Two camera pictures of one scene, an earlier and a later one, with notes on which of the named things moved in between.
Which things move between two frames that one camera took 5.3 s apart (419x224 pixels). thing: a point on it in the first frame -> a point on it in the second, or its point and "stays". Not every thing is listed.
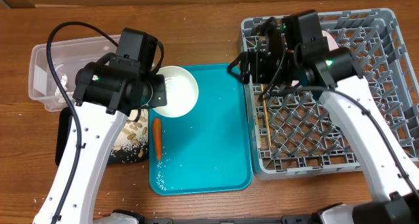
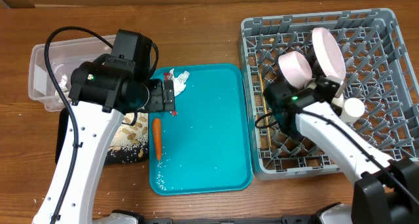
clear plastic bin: (67, 57) stays
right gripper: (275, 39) -> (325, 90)
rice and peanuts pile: (131, 145) stays
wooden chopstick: (267, 120) stays
